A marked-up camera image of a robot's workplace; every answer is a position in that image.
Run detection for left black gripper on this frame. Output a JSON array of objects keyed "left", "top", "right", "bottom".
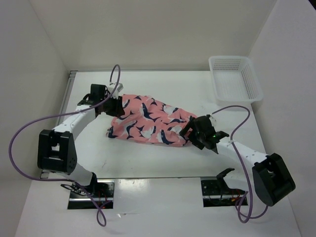
[{"left": 100, "top": 94, "right": 125, "bottom": 118}]

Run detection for pink shark print shorts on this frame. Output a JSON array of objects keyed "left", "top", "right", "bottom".
[{"left": 106, "top": 94, "right": 196, "bottom": 147}]

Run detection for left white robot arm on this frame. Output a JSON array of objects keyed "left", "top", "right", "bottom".
[{"left": 37, "top": 83, "right": 124, "bottom": 198}]

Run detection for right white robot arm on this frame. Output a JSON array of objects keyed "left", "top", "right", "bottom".
[{"left": 180, "top": 115, "right": 296, "bottom": 206}]

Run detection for white plastic basket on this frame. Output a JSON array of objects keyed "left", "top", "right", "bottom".
[{"left": 208, "top": 56, "right": 263, "bottom": 105}]

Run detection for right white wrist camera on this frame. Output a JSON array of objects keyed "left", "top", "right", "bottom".
[{"left": 209, "top": 115, "right": 217, "bottom": 127}]

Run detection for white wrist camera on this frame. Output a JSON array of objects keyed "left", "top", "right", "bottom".
[
  {"left": 209, "top": 115, "right": 217, "bottom": 127},
  {"left": 108, "top": 83, "right": 123, "bottom": 98}
]

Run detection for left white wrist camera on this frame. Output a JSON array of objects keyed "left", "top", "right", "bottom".
[{"left": 108, "top": 83, "right": 123, "bottom": 98}]

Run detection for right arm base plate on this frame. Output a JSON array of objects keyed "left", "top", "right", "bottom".
[{"left": 200, "top": 178, "right": 245, "bottom": 207}]

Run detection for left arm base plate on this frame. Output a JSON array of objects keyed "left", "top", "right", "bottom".
[{"left": 60, "top": 180, "right": 115, "bottom": 210}]

